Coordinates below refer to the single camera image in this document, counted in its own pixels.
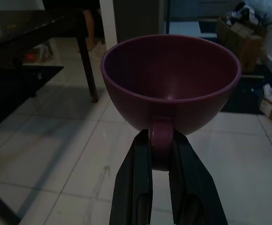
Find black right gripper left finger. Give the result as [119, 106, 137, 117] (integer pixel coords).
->
[109, 128, 154, 225]

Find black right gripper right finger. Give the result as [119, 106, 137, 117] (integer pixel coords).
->
[169, 131, 229, 225]

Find purple ceramic cup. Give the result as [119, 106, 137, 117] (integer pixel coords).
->
[100, 34, 242, 172]

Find black floor mat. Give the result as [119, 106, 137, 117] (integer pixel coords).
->
[221, 62, 272, 115]

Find tall cardboard box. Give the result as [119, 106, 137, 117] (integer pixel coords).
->
[215, 16, 269, 73]

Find person's bare legs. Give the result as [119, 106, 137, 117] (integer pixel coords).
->
[83, 9, 106, 51]

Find grey cabinet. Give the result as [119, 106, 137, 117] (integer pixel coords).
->
[113, 0, 170, 44]

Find dark wooden table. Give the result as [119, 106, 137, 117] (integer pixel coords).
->
[0, 10, 99, 103]

